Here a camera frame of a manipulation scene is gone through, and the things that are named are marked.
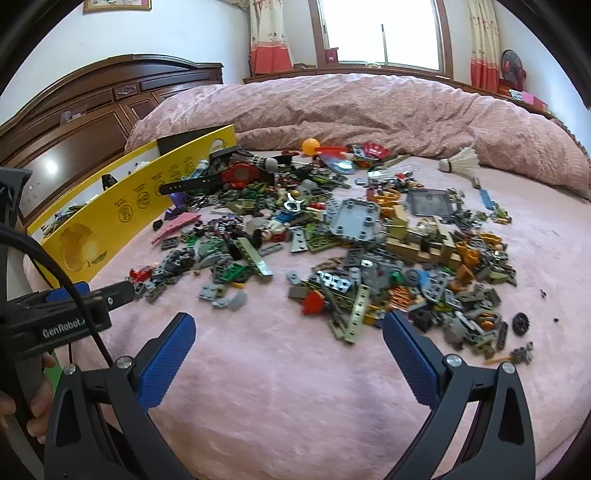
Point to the orange ball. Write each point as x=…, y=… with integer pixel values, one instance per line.
x=310, y=146

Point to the pile of toy bricks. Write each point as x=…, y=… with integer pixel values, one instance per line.
x=369, y=258

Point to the red toy brick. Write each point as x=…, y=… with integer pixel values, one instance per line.
x=314, y=302

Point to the pink box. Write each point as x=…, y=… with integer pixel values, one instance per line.
x=535, y=99

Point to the brown wooden headboard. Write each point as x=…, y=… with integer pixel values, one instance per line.
x=92, y=115

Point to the pink quilt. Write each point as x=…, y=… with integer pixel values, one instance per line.
x=369, y=110

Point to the pink bed sheet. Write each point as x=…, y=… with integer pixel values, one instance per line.
x=277, y=392

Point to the long olive toy brick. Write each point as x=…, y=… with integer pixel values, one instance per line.
x=254, y=261

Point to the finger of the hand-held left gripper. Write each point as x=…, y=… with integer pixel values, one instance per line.
x=115, y=295
x=69, y=290

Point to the grey octagonal toy plate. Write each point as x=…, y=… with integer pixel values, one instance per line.
x=355, y=221

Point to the person's left hand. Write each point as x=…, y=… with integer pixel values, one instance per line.
x=39, y=401

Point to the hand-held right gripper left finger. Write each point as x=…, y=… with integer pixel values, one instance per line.
x=168, y=364

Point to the dark grey framed toy plate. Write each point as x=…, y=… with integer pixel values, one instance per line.
x=429, y=203

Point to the yellow cardboard box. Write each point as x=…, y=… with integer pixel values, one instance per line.
x=115, y=217

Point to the thin pole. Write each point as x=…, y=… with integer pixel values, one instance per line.
x=384, y=44

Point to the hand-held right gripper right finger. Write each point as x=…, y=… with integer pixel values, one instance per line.
x=411, y=360

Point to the small red box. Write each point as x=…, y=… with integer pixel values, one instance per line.
x=331, y=55

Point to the framed wall picture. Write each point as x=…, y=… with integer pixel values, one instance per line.
x=115, y=4

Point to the red black wristwatch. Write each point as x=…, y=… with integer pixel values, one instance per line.
x=240, y=175

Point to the white blue toy minifigure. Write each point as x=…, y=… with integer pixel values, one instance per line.
x=279, y=225

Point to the cream red curtain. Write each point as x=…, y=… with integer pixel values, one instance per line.
x=482, y=46
x=270, y=41

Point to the window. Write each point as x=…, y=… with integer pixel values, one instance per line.
x=351, y=32

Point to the black toy wheel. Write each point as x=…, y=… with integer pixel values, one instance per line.
x=521, y=323

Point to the red electric fan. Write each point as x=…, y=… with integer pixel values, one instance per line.
x=511, y=64

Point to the white badminton shuttlecock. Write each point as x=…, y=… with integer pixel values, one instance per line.
x=461, y=162

